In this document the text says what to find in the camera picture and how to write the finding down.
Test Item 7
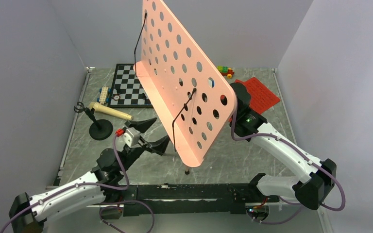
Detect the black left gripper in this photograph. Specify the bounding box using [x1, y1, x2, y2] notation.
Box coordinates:
[119, 118, 174, 172]

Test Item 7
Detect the red sheet music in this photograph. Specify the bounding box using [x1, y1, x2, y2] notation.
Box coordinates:
[235, 77, 280, 114]

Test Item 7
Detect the black white chessboard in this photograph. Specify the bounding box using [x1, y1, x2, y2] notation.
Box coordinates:
[107, 64, 152, 108]

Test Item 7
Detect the black microphone stand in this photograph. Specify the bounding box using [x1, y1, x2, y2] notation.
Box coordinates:
[73, 101, 113, 141]

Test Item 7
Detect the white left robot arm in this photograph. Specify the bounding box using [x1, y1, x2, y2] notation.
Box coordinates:
[1, 117, 170, 233]

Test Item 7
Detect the gold microphone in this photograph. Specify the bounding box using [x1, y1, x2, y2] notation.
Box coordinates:
[89, 102, 133, 120]

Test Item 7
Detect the orange yellow toy piece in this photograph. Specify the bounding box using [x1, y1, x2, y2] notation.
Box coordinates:
[217, 66, 235, 79]

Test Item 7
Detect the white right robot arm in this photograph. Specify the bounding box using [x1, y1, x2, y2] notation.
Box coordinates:
[229, 83, 339, 210]

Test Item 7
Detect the black chess piece left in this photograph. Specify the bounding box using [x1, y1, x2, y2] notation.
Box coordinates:
[116, 88, 124, 95]

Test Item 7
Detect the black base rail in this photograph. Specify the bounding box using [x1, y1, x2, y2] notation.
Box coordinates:
[102, 183, 279, 216]

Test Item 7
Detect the blue toy block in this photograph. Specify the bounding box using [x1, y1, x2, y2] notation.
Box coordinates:
[208, 78, 214, 88]

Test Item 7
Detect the white blue toy brick car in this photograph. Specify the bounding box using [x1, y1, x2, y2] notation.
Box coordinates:
[97, 86, 113, 105]

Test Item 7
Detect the pink music stand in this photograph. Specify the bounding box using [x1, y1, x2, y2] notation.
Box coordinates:
[135, 0, 237, 167]

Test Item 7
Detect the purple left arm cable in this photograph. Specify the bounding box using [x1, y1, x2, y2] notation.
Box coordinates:
[0, 132, 155, 233]

